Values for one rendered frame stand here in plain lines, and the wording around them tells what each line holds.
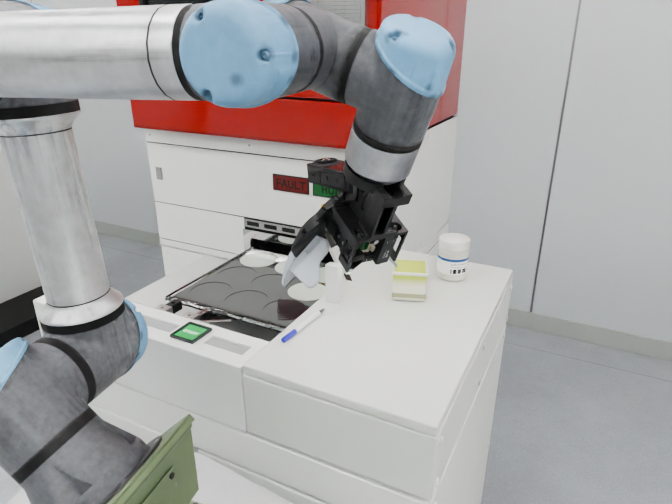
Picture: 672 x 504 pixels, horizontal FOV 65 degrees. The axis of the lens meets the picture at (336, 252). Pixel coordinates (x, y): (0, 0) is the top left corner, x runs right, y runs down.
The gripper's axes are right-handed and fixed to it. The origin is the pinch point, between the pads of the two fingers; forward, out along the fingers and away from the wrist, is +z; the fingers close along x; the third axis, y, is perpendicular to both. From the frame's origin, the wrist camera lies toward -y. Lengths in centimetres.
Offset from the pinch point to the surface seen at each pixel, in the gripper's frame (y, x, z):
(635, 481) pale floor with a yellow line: 39, 133, 113
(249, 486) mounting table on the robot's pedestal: 12.5, -12.9, 34.7
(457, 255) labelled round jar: -14, 45, 24
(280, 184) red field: -64, 26, 42
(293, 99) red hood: -67, 26, 16
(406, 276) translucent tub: -11.8, 29.5, 23.8
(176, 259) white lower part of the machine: -83, 2, 86
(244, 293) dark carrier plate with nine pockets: -36, 5, 49
